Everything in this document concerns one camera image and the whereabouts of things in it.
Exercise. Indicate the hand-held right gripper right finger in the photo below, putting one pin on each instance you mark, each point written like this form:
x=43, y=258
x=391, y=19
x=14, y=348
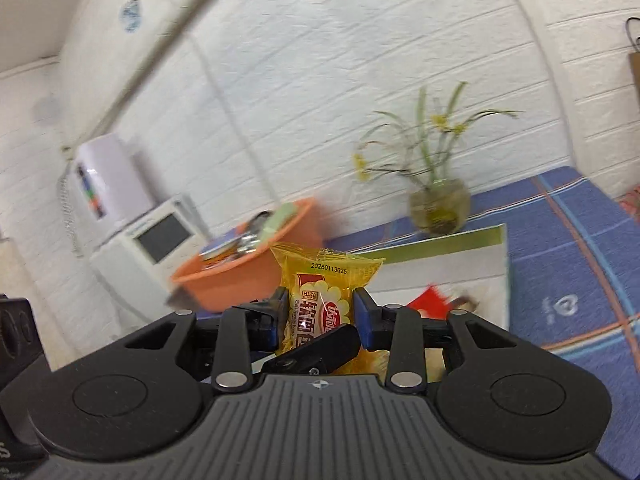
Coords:
x=362, y=320

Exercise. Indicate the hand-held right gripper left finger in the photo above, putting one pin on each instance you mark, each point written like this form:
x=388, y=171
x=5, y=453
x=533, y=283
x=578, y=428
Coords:
x=281, y=310

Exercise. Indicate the small yellow snack packet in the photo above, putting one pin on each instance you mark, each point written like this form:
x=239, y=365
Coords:
x=325, y=275

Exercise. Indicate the green cardboard box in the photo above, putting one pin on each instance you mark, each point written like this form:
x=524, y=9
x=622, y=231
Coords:
x=450, y=265

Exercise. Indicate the orange plastic basin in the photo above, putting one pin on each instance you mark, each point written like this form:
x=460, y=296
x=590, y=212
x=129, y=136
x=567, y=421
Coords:
x=235, y=280

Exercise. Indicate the red snack packet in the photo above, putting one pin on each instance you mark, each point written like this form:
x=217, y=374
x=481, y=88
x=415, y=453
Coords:
x=430, y=302

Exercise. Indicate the snack packets in basin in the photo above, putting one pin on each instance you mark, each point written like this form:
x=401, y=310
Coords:
x=252, y=240

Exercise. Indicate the blue item in basin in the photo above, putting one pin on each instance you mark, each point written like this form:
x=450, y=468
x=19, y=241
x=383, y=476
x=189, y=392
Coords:
x=220, y=250

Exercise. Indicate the pale green item in basin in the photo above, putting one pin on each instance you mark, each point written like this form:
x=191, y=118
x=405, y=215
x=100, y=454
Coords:
x=280, y=220

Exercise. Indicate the white appliance with screen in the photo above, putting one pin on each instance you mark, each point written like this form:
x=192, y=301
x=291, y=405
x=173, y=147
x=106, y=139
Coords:
x=120, y=265

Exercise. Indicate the glass vase with yellow flowers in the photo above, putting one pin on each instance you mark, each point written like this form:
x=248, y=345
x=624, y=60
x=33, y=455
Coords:
x=440, y=210

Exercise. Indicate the white water purifier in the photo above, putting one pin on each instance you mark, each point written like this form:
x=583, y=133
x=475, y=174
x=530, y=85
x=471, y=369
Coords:
x=112, y=175

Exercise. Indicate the blue checked tablecloth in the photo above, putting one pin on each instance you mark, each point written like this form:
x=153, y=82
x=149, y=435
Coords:
x=550, y=240

